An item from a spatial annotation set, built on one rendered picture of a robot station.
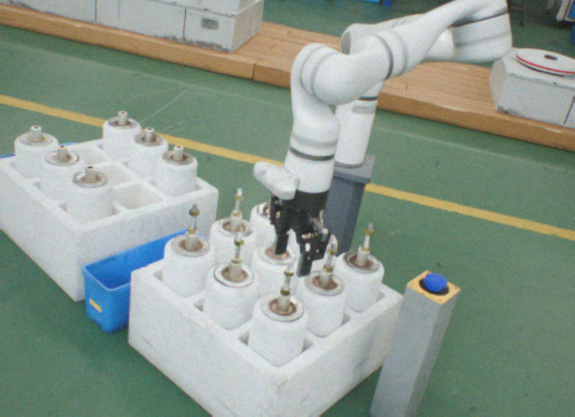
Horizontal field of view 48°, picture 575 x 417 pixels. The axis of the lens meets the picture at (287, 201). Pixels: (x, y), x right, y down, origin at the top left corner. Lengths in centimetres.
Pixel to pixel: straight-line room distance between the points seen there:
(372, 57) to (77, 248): 78
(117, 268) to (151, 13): 195
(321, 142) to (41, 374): 72
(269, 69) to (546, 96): 124
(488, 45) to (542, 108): 200
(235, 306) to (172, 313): 13
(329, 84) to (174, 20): 235
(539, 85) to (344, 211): 165
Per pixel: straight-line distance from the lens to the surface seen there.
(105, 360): 136
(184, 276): 122
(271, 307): 111
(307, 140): 92
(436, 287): 113
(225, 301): 115
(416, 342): 118
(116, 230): 145
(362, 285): 125
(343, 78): 88
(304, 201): 96
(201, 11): 314
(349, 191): 155
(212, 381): 121
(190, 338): 121
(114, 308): 137
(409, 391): 124
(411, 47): 98
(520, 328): 172
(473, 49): 109
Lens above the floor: 92
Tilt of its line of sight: 28 degrees down
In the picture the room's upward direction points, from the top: 10 degrees clockwise
